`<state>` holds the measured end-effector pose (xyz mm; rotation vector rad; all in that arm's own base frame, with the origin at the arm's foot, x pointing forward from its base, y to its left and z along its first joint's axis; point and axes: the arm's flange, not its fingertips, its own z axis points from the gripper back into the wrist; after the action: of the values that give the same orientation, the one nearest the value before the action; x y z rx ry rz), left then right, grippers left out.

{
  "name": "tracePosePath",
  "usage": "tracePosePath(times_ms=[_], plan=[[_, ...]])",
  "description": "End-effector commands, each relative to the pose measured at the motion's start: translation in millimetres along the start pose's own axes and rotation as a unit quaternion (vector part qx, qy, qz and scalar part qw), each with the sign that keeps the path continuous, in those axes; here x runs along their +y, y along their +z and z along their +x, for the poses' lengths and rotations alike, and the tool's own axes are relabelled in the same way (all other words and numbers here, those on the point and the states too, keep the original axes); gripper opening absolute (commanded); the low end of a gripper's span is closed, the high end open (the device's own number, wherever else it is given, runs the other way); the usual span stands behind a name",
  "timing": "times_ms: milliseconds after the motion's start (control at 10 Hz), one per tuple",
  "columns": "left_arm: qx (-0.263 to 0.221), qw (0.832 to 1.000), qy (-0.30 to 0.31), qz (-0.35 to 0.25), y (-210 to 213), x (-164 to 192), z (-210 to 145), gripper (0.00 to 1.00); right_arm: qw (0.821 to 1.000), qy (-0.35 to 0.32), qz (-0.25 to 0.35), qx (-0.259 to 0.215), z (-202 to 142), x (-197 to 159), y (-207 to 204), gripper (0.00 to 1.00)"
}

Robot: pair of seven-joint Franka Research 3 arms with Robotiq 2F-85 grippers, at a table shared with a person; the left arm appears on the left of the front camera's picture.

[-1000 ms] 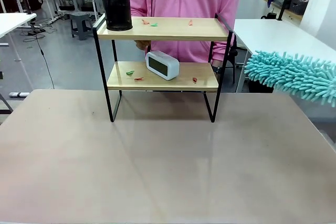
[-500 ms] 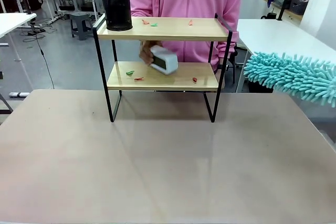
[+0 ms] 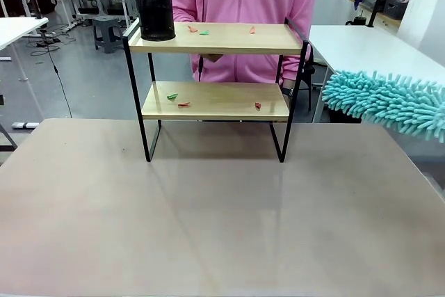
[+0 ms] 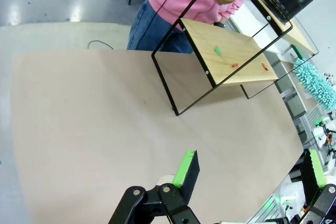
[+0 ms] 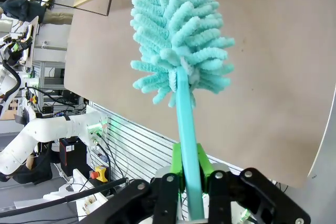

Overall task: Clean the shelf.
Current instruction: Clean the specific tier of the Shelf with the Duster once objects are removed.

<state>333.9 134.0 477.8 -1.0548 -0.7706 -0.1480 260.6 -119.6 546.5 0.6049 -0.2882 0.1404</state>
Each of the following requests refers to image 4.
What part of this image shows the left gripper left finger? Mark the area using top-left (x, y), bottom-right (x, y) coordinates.
top-left (109, 150), bottom-right (202, 224)

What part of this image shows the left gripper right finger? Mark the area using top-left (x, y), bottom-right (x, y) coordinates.
top-left (298, 149), bottom-right (336, 224)

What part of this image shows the teal microfiber duster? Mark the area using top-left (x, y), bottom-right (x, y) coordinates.
top-left (293, 58), bottom-right (336, 111)

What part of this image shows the black frame wooden shelf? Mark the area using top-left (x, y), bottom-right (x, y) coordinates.
top-left (151, 0), bottom-right (320, 116)

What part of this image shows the grey floor cable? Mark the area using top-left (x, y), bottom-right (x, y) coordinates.
top-left (87, 40), bottom-right (114, 50)

